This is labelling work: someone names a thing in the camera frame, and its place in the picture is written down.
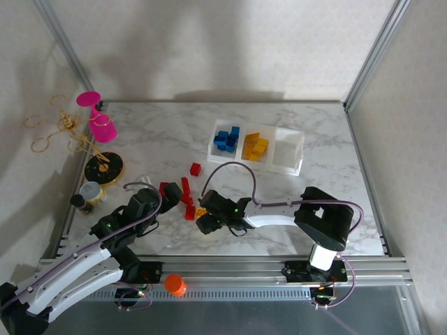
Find aluminium frame post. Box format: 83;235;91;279
344;0;410;109
33;0;102;105

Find aluminium frame rail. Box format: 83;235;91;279
36;256;411;303

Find grey metal base sheet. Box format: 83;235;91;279
45;299;429;335

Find small circuit board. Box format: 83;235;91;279
114;288;149;304
312;286;338;303

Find orange plastic cap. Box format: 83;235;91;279
164;274;188;297

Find grey slotted cable duct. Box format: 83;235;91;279
87;288;312;302

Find small dark bottle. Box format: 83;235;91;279
70;194;94;214

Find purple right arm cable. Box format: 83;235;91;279
201;161;365;311

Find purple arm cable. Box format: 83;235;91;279
0;181;163;311
201;161;365;311

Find small white jar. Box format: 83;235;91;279
79;181;107;207

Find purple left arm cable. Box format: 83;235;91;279
0;181;163;311

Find gold glass rack black base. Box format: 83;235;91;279
23;94;125;188

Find pink plastic wine glass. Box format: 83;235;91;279
76;90;118;143

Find clear three-compartment container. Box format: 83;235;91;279
206;119;305;177

